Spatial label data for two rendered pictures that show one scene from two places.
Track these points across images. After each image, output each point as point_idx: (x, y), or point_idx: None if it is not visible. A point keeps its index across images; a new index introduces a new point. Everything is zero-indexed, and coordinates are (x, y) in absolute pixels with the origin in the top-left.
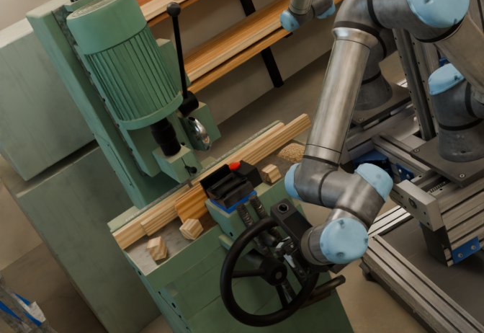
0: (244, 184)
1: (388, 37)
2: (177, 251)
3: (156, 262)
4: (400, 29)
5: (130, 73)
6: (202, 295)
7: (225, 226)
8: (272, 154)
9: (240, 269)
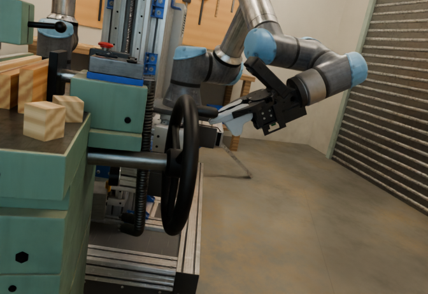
0: (139, 61)
1: (74, 36)
2: (74, 131)
3: (54, 142)
4: (120, 22)
5: None
6: (72, 224)
7: (117, 110)
8: None
9: (83, 193)
